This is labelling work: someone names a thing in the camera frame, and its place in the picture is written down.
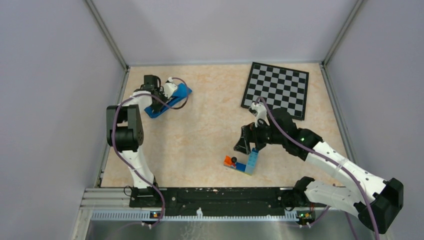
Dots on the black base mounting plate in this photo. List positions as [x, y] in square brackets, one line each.
[220, 201]

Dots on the blue cloth napkin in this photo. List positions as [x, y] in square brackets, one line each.
[157, 108]

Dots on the aluminium frame rail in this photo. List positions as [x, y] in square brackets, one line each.
[105, 214]

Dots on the colourful toy brick assembly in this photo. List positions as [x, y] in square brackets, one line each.
[247, 168]

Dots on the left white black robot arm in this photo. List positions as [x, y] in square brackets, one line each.
[124, 127]

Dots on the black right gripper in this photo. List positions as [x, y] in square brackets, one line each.
[250, 134]

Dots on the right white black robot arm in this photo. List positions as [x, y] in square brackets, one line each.
[373, 200]

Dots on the black white checkerboard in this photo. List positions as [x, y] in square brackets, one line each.
[280, 87]

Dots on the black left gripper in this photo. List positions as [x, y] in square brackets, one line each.
[160, 91]

